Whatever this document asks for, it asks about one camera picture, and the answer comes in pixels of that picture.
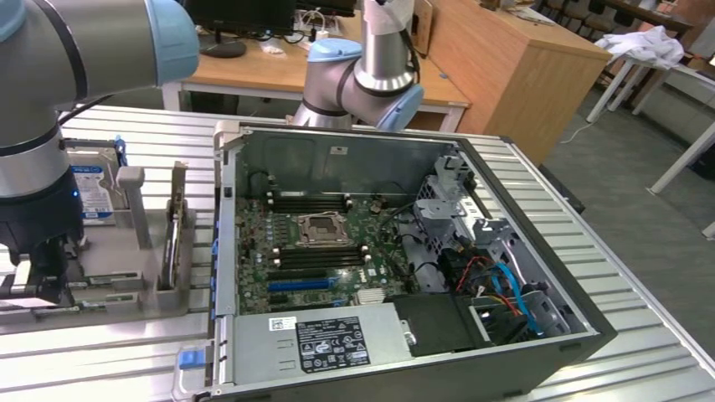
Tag green motherboard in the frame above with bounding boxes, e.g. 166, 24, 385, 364
237, 190, 422, 316

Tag white table leg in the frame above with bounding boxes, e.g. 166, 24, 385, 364
648, 123, 715, 194

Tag grey parts rack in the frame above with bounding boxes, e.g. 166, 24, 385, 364
0, 162, 198, 324

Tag black power supply label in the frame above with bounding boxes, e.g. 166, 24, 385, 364
298, 314, 373, 374

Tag white table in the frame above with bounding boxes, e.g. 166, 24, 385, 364
585, 53, 715, 123

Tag white power strip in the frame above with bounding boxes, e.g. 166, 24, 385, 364
303, 26, 338, 44

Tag metal disk bay cage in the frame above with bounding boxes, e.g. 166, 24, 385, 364
414, 153, 513, 269

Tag white cloth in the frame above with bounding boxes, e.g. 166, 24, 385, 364
594, 24, 686, 70

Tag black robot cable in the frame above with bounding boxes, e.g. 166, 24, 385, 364
33, 0, 115, 123

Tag graphics card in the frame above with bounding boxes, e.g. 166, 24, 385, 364
158, 160, 193, 294

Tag blue SATA wire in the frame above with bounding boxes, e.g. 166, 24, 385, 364
490, 255, 548, 338

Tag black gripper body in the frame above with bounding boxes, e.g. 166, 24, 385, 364
0, 165, 86, 265

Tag blue expansion slot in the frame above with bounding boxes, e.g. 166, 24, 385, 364
266, 277, 333, 293

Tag open black PC case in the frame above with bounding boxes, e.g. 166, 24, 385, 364
173, 120, 620, 402

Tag grey power supply unit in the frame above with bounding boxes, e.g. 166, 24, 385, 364
230, 302, 417, 385

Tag red wire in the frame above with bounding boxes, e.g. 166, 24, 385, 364
456, 255, 497, 294

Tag wooden desk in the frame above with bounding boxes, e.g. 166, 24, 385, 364
162, 14, 474, 131

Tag wooden cabinet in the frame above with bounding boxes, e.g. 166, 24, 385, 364
429, 0, 614, 166

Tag blue case latch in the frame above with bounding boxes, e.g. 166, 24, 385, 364
175, 349, 203, 371

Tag black RAM slot bank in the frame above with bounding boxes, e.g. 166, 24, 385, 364
266, 192, 354, 213
273, 244, 375, 270

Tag black expansion slot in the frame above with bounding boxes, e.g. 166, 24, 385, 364
266, 269, 329, 281

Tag hard disk with blue label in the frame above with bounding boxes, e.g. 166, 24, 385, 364
65, 139, 123, 228

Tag CPU socket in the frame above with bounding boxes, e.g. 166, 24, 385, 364
295, 212, 351, 249

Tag green RAM stick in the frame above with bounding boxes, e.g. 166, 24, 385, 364
82, 292, 139, 305
82, 271, 142, 283
31, 302, 109, 314

